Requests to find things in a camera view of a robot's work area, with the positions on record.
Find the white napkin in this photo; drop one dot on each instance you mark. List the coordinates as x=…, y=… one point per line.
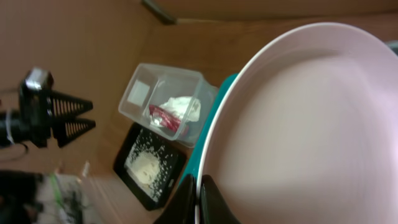
x=183, y=107

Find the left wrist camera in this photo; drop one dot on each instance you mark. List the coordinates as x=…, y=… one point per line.
x=39, y=79

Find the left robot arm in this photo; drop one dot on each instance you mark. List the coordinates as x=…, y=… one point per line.
x=13, y=130

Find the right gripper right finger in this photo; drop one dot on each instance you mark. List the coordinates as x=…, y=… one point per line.
x=213, y=209

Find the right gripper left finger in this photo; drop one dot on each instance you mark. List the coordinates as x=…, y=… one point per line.
x=181, y=208

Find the white round plate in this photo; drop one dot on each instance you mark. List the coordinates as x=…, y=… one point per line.
x=307, y=132

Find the teal serving tray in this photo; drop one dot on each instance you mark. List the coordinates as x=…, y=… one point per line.
x=195, y=158

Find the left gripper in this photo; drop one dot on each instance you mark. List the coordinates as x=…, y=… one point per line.
x=36, y=112

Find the clear plastic waste bin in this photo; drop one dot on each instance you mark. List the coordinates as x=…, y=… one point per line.
x=153, y=84

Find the white rice pile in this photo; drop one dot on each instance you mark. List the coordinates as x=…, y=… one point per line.
x=149, y=163

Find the red snack wrapper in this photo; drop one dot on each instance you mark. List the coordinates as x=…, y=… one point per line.
x=161, y=118

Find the black plastic tray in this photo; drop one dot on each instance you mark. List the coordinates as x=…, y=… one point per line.
x=119, y=169

